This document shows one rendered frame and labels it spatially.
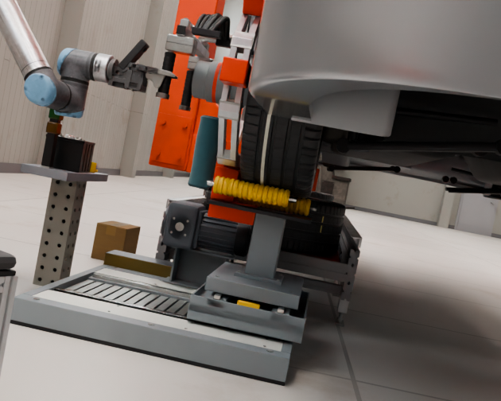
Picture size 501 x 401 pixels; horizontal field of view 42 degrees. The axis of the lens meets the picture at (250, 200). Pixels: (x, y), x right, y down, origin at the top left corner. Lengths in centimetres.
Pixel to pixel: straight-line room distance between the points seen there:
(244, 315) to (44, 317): 59
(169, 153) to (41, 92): 82
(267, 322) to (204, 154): 67
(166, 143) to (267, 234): 74
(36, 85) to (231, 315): 91
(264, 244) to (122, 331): 56
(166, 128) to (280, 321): 107
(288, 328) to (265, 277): 25
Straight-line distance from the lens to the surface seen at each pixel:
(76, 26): 904
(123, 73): 218
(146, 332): 195
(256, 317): 204
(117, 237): 332
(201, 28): 211
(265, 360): 191
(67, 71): 221
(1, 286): 130
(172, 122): 275
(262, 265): 222
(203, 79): 224
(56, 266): 259
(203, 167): 236
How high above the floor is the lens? 58
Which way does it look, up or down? 3 degrees down
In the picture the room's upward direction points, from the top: 11 degrees clockwise
